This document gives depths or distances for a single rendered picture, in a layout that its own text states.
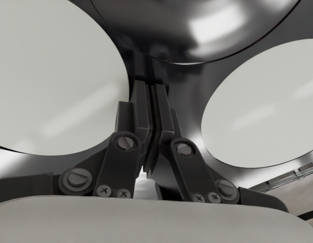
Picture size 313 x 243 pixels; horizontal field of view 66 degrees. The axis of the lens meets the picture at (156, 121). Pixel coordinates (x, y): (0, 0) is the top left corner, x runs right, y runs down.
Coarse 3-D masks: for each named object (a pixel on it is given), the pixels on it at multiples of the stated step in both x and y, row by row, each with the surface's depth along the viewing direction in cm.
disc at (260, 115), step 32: (256, 64) 13; (288, 64) 13; (224, 96) 14; (256, 96) 14; (288, 96) 14; (224, 128) 16; (256, 128) 16; (288, 128) 16; (224, 160) 18; (256, 160) 18; (288, 160) 18
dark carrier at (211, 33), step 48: (96, 0) 10; (144, 0) 10; (192, 0) 10; (240, 0) 11; (288, 0) 11; (144, 48) 12; (192, 48) 12; (240, 48) 12; (192, 96) 14; (144, 192) 19
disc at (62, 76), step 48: (0, 0) 10; (48, 0) 10; (0, 48) 11; (48, 48) 11; (96, 48) 11; (0, 96) 13; (48, 96) 13; (96, 96) 13; (0, 144) 15; (48, 144) 15; (96, 144) 15
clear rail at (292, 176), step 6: (312, 162) 19; (300, 168) 19; (306, 168) 19; (312, 168) 19; (282, 174) 20; (288, 174) 19; (294, 174) 19; (300, 174) 19; (306, 174) 19; (270, 180) 20; (276, 180) 20; (282, 180) 20; (288, 180) 19; (294, 180) 20; (258, 186) 20; (264, 186) 20; (270, 186) 20; (276, 186) 20; (264, 192) 20
